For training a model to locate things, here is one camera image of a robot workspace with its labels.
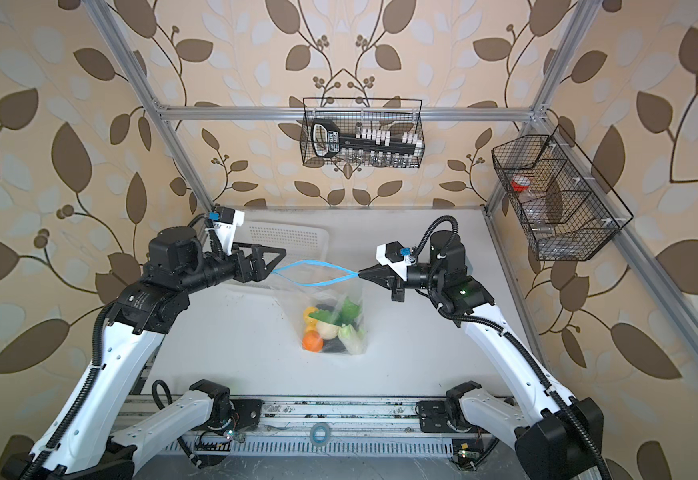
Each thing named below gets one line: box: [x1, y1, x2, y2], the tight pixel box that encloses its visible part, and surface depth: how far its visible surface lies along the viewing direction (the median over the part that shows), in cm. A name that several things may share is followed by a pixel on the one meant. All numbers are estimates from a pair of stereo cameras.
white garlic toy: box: [316, 320, 340, 339], surface depth 79 cm
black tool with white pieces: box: [311, 118, 424, 158], surface depth 84 cm
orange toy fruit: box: [302, 330, 323, 353], surface depth 79 cm
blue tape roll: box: [310, 422, 331, 447], surface depth 74 cm
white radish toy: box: [338, 324, 367, 355], surface depth 80 cm
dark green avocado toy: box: [322, 336, 350, 353], surface depth 80 cm
